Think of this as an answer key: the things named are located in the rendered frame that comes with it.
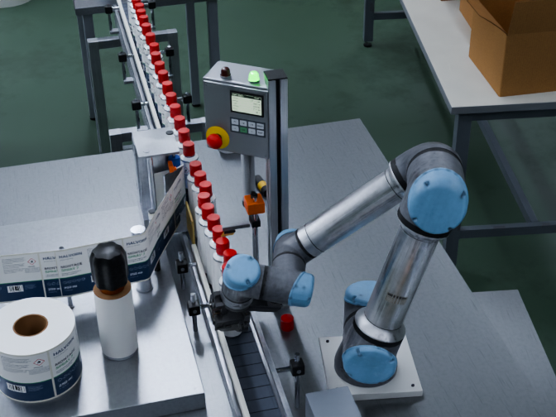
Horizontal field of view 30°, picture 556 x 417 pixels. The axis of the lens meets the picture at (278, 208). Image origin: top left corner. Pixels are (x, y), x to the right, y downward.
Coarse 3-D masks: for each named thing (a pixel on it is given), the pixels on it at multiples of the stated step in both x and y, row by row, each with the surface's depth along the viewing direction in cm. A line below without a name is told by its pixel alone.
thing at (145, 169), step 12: (132, 144) 283; (168, 156) 290; (144, 168) 281; (156, 168) 282; (168, 168) 292; (144, 180) 283; (144, 192) 285; (144, 204) 287; (156, 204) 284; (144, 216) 285; (180, 216) 286; (180, 228) 288
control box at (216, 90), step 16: (224, 64) 243; (208, 80) 238; (224, 80) 236; (240, 80) 236; (208, 96) 239; (224, 96) 238; (208, 112) 242; (224, 112) 240; (208, 128) 244; (224, 128) 243; (224, 144) 245; (240, 144) 243; (256, 144) 242
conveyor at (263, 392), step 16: (240, 336) 253; (240, 352) 248; (256, 352) 248; (240, 368) 244; (256, 368) 244; (240, 384) 240; (256, 384) 240; (256, 400) 235; (272, 400) 235; (256, 416) 231; (272, 416) 231
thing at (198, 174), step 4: (196, 172) 277; (200, 172) 277; (204, 172) 277; (196, 176) 276; (200, 176) 275; (204, 176) 276; (196, 180) 276; (200, 180) 276; (196, 184) 277; (192, 188) 278; (196, 188) 277; (192, 192) 279; (196, 192) 277; (192, 196) 280; (196, 196) 278; (192, 200) 281; (196, 200) 279; (196, 204) 280; (196, 232) 286; (196, 236) 286
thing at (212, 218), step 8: (208, 216) 260; (216, 216) 260; (208, 224) 260; (216, 224) 259; (208, 232) 261; (208, 240) 261; (208, 248) 263; (208, 256) 264; (208, 264) 266; (208, 272) 268; (208, 280) 269
